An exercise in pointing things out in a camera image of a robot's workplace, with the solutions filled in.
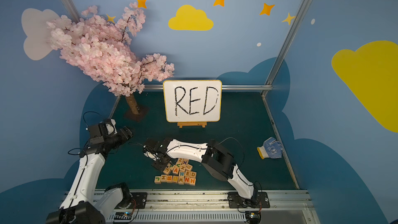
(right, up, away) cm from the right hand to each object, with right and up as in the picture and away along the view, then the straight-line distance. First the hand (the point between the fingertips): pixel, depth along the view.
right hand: (162, 163), depth 84 cm
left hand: (-17, +18, -2) cm, 25 cm away
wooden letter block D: (+17, -5, -4) cm, 18 cm away
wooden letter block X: (+13, +1, 0) cm, 13 cm away
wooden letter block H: (+17, -7, -6) cm, 19 cm away
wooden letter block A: (+8, -3, -2) cm, 9 cm away
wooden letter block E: (+14, -4, -4) cm, 15 cm away
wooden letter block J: (-1, -7, -6) cm, 9 cm away
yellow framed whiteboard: (+16, +35, +9) cm, 39 cm away
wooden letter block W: (+11, -4, -4) cm, 12 cm away
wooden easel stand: (+23, +20, +14) cm, 34 cm away
